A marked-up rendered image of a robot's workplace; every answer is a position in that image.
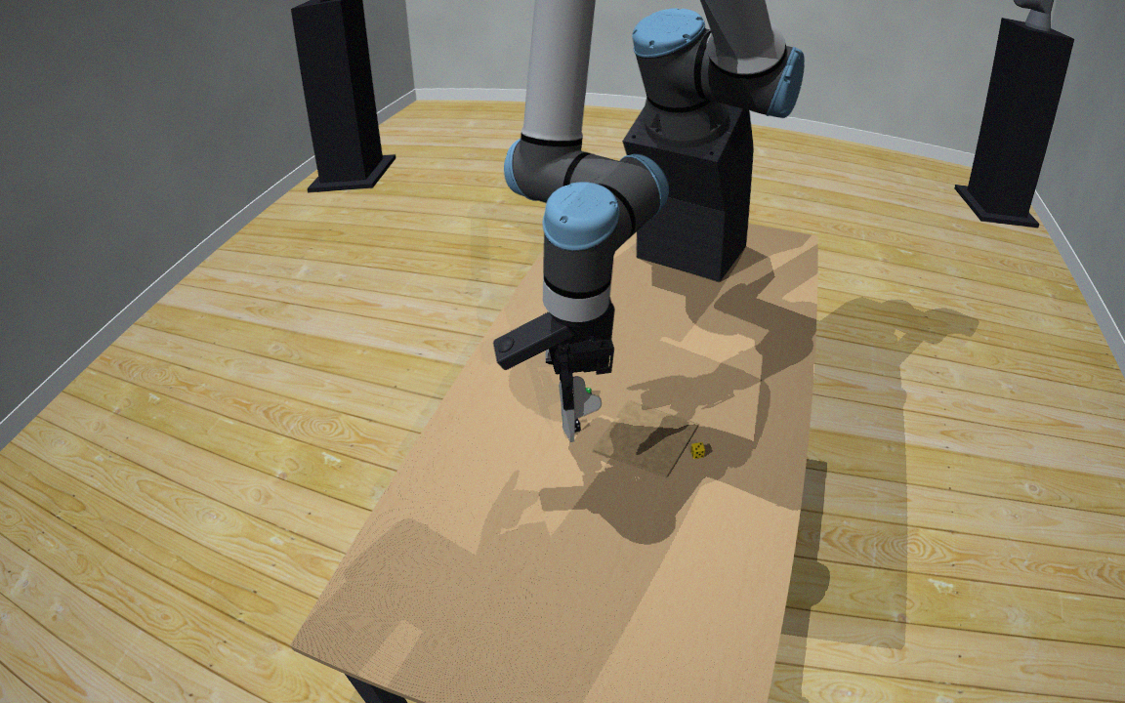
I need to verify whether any tan textured mat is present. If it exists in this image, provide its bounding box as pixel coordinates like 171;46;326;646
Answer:
593;400;698;477

